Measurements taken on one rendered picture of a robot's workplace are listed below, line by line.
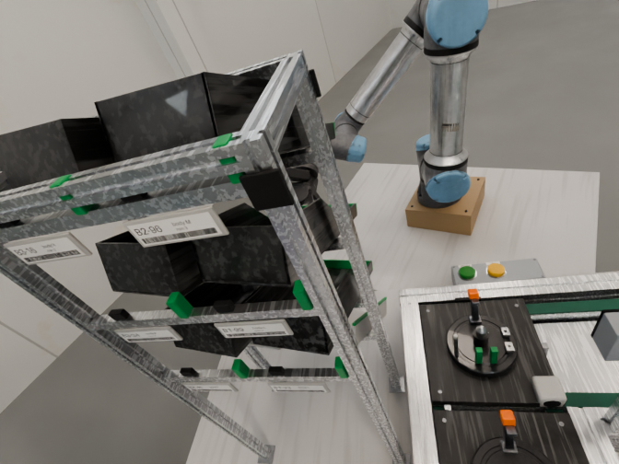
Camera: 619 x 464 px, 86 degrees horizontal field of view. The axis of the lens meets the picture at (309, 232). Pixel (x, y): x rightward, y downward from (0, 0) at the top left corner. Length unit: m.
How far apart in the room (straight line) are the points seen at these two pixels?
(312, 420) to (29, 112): 2.66
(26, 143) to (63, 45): 2.74
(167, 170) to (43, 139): 0.18
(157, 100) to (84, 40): 2.91
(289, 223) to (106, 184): 0.14
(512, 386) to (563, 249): 0.53
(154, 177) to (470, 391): 0.73
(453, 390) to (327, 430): 0.33
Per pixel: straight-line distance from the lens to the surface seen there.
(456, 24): 0.85
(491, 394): 0.83
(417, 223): 1.26
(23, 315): 3.18
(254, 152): 0.22
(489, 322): 0.89
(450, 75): 0.90
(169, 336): 0.47
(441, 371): 0.84
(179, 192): 0.27
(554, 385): 0.84
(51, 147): 0.40
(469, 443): 0.80
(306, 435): 0.97
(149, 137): 0.33
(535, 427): 0.82
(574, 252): 1.23
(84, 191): 0.32
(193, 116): 0.30
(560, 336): 0.98
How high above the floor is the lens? 1.74
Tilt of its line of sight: 39 degrees down
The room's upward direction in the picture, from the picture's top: 23 degrees counter-clockwise
